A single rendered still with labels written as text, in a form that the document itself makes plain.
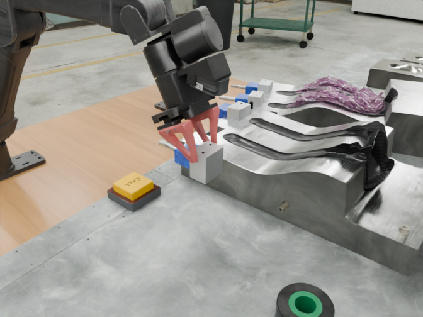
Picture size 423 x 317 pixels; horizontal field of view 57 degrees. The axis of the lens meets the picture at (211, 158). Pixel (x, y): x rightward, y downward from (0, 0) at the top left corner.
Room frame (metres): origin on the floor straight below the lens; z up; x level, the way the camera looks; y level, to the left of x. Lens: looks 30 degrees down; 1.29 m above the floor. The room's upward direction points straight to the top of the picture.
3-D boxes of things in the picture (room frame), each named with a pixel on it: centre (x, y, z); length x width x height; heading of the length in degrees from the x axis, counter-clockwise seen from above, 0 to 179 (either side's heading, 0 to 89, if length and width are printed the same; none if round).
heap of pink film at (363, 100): (1.03, -0.36, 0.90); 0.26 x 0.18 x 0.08; 69
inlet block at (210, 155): (0.61, 0.05, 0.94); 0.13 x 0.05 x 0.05; 52
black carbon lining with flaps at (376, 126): (0.72, -0.20, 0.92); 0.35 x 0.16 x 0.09; 52
